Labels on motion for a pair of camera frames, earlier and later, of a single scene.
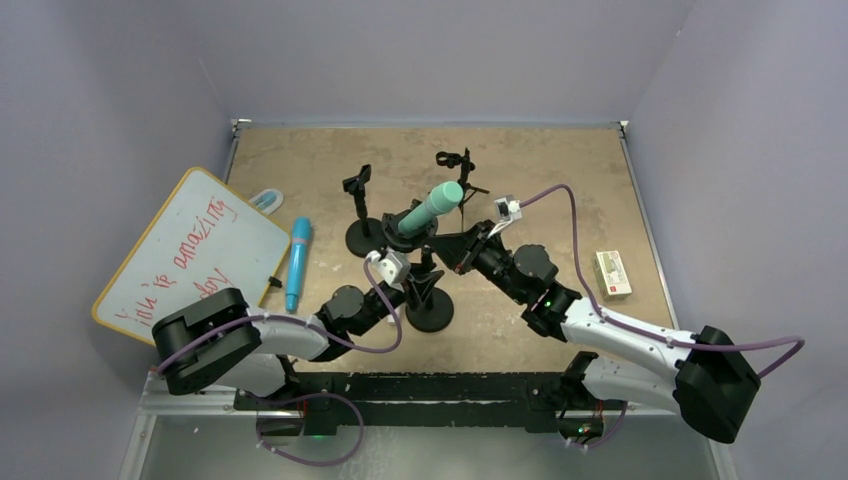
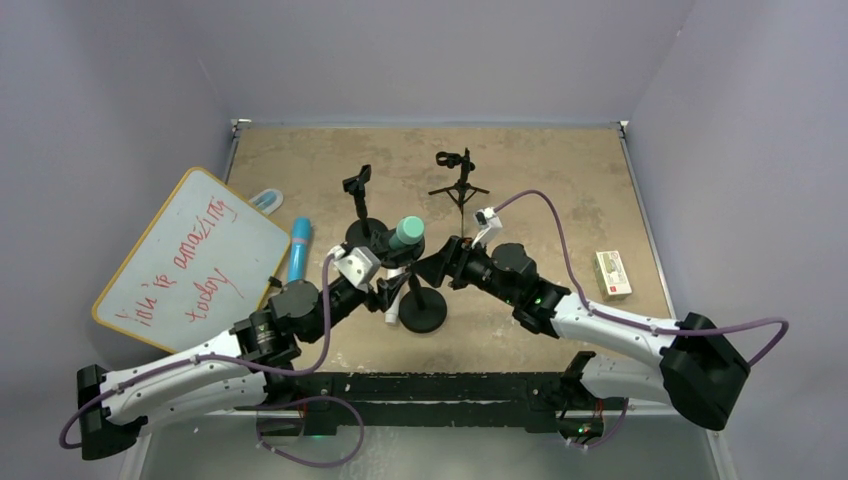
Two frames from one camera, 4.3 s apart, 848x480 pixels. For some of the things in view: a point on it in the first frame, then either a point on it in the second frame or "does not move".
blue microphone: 299,248 does not move
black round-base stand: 365,235 does not move
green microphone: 441,199 to 409,231
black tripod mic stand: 466,166 does not move
